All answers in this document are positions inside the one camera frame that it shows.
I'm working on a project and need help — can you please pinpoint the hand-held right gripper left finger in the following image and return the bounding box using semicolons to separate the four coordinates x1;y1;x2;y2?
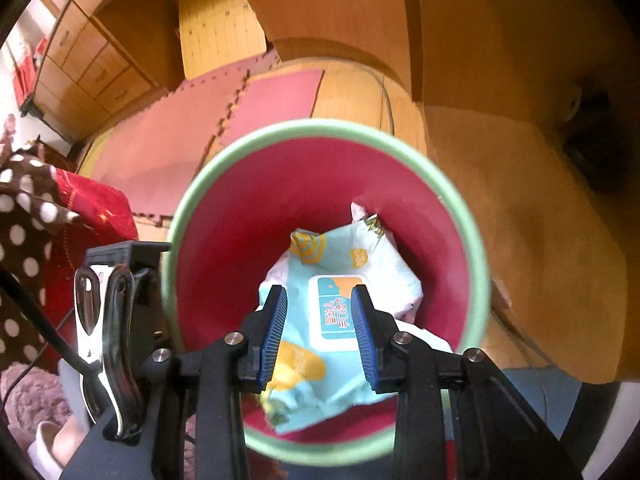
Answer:
137;284;290;480

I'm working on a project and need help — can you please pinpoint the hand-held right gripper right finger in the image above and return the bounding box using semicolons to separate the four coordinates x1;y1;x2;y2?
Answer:
350;284;583;480

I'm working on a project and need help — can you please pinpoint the light blue wet wipes pack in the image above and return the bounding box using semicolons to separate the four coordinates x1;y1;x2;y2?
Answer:
257;227;425;436

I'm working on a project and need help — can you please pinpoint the red bucket with green rim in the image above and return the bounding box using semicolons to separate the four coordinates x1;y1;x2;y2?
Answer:
161;119;491;463

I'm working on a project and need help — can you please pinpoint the wooden corner shelf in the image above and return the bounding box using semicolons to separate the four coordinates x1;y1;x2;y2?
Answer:
400;0;640;386

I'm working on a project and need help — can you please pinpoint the metal spring clip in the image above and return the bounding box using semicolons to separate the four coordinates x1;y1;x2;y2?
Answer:
74;265;143;441

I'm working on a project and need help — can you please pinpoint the red cloth with gold stars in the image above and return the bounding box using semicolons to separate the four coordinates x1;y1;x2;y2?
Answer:
50;167;140;306

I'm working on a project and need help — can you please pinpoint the brown polka-dot cloth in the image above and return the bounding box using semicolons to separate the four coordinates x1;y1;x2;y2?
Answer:
0;152;81;361

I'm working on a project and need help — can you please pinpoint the fluffy grey rug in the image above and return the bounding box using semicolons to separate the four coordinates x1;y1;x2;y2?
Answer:
0;362;76;456

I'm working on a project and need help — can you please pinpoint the person's foot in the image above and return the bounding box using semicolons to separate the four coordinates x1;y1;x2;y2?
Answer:
50;415;91;466

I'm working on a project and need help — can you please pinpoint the white slipper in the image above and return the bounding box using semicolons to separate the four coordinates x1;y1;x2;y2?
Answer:
27;420;86;478

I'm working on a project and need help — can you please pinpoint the large pink foam mat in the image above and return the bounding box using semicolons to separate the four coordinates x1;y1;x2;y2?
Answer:
80;52;278;221

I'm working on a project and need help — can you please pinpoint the blue floor mat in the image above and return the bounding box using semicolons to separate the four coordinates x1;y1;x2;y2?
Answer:
500;367;581;461

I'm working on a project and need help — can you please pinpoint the pink floral cloth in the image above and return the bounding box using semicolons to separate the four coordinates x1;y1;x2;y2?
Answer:
0;112;21;156

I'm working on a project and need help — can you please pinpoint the single pink foam tile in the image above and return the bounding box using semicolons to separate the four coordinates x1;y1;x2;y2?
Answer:
220;67;326;148

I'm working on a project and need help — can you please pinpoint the wooden drawer desk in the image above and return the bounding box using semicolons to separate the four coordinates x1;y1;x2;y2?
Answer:
20;0;201;141

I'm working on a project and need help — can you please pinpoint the red paper item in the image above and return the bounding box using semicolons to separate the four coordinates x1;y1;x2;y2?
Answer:
12;37;51;106

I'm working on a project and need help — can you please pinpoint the yellow grid mat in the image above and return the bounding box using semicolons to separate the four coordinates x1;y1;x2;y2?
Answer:
178;0;268;81

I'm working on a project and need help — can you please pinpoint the black dark object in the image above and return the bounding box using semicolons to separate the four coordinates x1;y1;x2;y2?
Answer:
562;85;631;193

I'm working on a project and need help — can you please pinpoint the wooden wardrobe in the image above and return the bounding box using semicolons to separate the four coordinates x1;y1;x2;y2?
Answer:
225;0;426;106

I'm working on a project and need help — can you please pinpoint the black cable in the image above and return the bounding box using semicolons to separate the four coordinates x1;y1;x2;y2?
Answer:
0;265;96;376

